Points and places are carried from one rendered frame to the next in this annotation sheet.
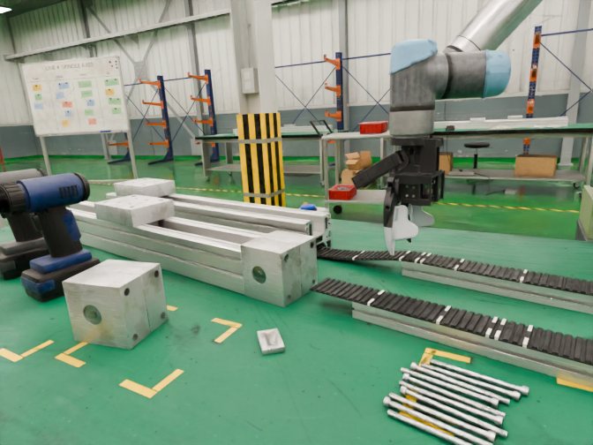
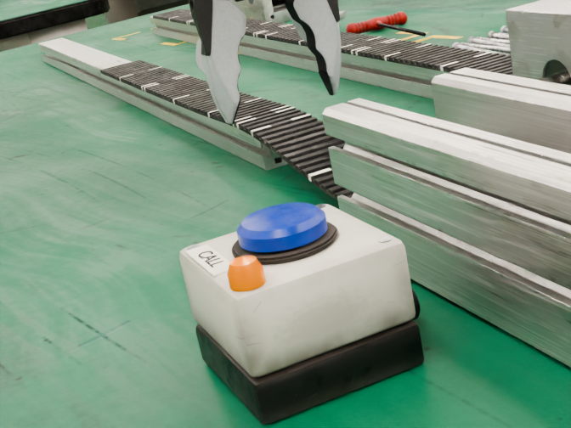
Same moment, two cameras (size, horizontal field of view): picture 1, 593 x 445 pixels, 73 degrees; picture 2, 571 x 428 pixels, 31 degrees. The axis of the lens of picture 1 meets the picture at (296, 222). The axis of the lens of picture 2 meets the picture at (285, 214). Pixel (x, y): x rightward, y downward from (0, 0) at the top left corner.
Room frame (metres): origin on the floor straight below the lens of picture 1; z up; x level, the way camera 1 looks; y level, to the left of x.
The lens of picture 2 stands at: (1.37, 0.20, 0.99)
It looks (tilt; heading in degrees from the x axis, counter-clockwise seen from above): 18 degrees down; 212
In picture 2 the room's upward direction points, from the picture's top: 11 degrees counter-clockwise
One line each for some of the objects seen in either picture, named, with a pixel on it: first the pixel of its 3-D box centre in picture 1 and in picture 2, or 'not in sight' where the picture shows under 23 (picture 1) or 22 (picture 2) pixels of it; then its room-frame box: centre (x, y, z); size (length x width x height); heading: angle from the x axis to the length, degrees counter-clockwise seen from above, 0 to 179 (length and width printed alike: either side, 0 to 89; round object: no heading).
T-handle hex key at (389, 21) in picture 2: not in sight; (398, 28); (0.22, -0.32, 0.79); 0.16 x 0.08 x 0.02; 46
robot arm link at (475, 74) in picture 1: (466, 75); not in sight; (0.73, -0.31, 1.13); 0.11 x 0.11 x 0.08; 2
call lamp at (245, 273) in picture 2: not in sight; (245, 270); (1.06, -0.03, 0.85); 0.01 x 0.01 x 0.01
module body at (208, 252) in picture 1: (138, 234); not in sight; (0.93, 0.38, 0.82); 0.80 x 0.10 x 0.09; 52
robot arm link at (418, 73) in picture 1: (414, 77); not in sight; (0.71, -0.21, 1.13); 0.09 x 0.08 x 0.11; 92
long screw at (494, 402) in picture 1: (446, 385); (483, 52); (0.38, -0.16, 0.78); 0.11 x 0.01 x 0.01; 51
